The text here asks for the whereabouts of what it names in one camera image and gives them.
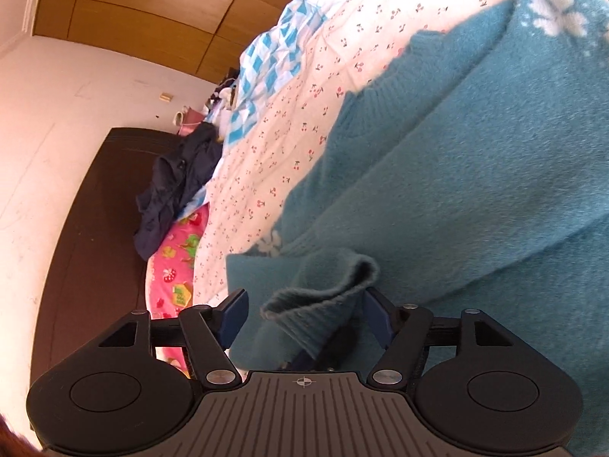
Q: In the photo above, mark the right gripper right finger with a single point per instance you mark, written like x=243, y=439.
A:
x=402, y=333

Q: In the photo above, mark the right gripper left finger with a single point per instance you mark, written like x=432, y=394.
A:
x=208, y=333

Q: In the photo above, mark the teal flower knit sweater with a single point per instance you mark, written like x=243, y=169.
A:
x=472, y=173

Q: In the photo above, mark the pink cartoon print pillow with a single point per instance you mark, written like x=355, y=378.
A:
x=170, y=271

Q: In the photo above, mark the dark navy jacket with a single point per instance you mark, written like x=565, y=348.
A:
x=176, y=178

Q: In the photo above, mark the pink cup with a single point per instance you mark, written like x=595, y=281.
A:
x=187, y=120

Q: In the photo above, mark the blue white checked quilt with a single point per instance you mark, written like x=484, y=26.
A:
x=270, y=61

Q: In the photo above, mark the wooden wardrobe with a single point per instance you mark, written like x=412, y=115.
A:
x=198, y=37

